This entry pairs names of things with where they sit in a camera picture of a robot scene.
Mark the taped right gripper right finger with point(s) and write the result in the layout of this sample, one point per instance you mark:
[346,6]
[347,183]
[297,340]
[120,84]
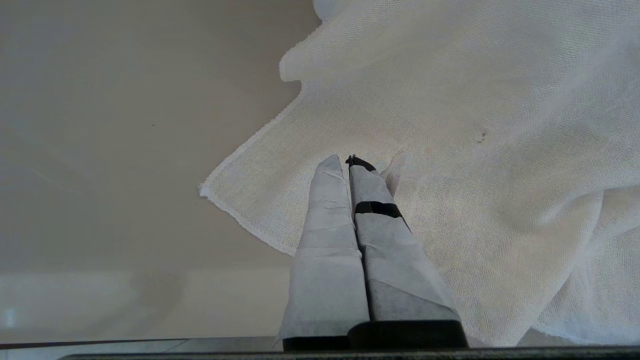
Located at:
[400,280]

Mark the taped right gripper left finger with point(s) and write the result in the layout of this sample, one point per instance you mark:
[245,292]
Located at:
[327,260]

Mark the white cloth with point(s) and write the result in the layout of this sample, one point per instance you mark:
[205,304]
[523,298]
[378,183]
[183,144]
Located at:
[475,100]

